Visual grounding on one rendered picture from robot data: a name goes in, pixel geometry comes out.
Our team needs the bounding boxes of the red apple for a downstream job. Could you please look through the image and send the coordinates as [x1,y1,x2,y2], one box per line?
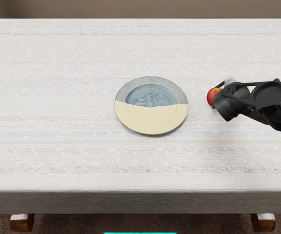
[206,87,224,108]

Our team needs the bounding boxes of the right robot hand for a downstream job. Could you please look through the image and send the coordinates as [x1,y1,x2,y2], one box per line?
[214,76,236,89]

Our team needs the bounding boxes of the blue and cream patterned plate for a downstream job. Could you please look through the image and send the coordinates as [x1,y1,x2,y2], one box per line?
[114,76,189,136]

